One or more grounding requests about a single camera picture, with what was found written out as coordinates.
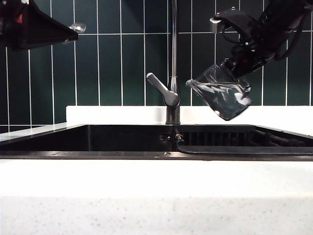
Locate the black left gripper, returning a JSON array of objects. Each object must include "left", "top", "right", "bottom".
[{"left": 0, "top": 0, "right": 87, "bottom": 51}]

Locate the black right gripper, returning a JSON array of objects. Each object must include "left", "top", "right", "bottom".
[{"left": 221, "top": 29, "right": 278, "bottom": 79}]

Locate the clear glass mug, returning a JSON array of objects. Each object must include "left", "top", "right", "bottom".
[{"left": 185, "top": 63, "right": 253, "bottom": 122}]

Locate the dark metal kitchen faucet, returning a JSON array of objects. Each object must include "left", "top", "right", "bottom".
[{"left": 146, "top": 0, "right": 181, "bottom": 125}]

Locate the black slatted sink rack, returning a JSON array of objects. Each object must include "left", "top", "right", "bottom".
[{"left": 177, "top": 128, "right": 313, "bottom": 155}]

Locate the small black yellow sink fitting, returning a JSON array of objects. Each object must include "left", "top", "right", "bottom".
[{"left": 174, "top": 128, "right": 185, "bottom": 146}]

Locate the black sink basin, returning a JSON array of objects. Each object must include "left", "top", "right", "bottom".
[{"left": 0, "top": 124, "right": 313, "bottom": 162}]

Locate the thin black camera cable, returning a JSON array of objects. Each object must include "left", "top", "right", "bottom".
[{"left": 222, "top": 25, "right": 245, "bottom": 45}]

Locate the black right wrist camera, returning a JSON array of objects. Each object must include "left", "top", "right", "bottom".
[{"left": 209, "top": 9, "right": 260, "bottom": 34}]

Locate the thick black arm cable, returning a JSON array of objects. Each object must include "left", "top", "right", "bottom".
[{"left": 275, "top": 9, "right": 306, "bottom": 60}]

